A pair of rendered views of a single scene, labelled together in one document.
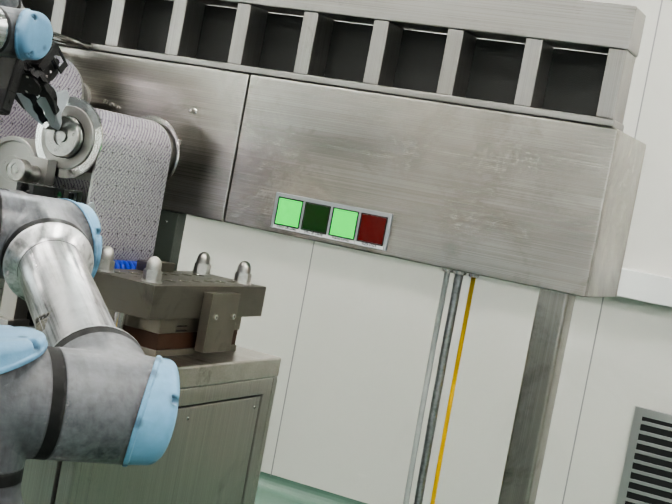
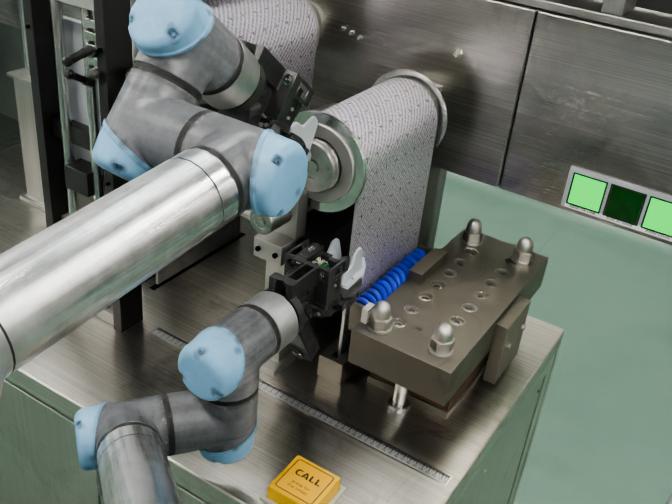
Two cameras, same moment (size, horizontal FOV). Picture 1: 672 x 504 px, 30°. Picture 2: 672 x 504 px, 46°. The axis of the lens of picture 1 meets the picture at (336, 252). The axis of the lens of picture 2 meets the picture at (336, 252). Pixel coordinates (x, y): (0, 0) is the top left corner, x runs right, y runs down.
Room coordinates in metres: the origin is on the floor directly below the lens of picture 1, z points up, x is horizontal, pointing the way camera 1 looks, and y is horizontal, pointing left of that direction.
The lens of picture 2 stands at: (1.25, 0.40, 1.72)
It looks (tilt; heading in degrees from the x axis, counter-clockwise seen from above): 31 degrees down; 4
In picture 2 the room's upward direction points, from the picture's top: 6 degrees clockwise
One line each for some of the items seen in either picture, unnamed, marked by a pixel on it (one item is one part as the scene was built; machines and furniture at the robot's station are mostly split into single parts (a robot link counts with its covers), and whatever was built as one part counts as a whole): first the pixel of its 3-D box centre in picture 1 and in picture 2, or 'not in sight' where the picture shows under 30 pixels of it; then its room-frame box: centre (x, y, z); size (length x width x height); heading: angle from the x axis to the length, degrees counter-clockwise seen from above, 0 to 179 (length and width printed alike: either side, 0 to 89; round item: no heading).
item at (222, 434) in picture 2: not in sight; (214, 416); (1.99, 0.59, 1.01); 0.11 x 0.08 x 0.11; 118
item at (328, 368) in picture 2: not in sight; (375, 327); (2.36, 0.40, 0.92); 0.28 x 0.04 x 0.04; 155
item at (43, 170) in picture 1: (21, 240); (276, 283); (2.25, 0.56, 1.05); 0.06 x 0.05 x 0.31; 155
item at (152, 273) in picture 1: (153, 269); (443, 336); (2.18, 0.31, 1.05); 0.04 x 0.04 x 0.04
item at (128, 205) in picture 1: (123, 221); (389, 228); (2.36, 0.40, 1.11); 0.23 x 0.01 x 0.18; 155
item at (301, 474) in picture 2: not in sight; (304, 487); (1.99, 0.47, 0.91); 0.07 x 0.07 x 0.02; 65
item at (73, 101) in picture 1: (68, 137); (320, 162); (2.27, 0.51, 1.25); 0.15 x 0.01 x 0.15; 65
